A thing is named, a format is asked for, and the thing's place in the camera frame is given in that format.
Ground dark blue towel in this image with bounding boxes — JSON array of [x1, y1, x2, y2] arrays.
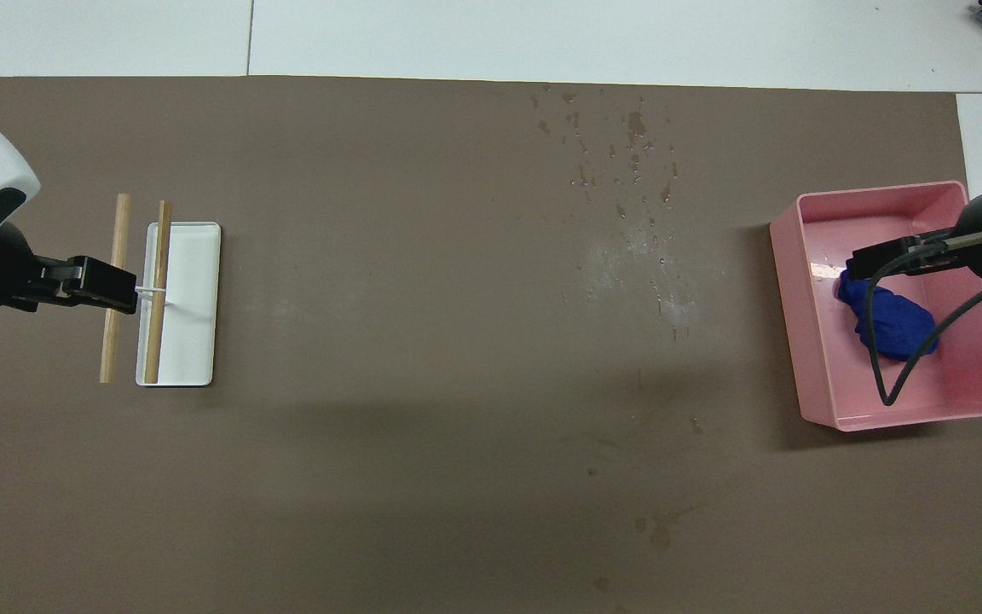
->
[[835, 269, 941, 361]]

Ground white towel rack base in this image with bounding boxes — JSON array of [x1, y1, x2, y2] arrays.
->
[[136, 222, 222, 388]]

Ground spilled water droplets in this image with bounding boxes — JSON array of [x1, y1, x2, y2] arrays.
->
[[529, 84, 701, 342]]

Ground pink plastic bin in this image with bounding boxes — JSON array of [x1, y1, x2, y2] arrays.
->
[[769, 181, 982, 432]]

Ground brown table mat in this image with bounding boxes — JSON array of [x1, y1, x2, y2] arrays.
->
[[0, 75, 982, 614]]

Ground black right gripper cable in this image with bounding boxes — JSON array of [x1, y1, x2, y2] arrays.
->
[[866, 229, 982, 407]]

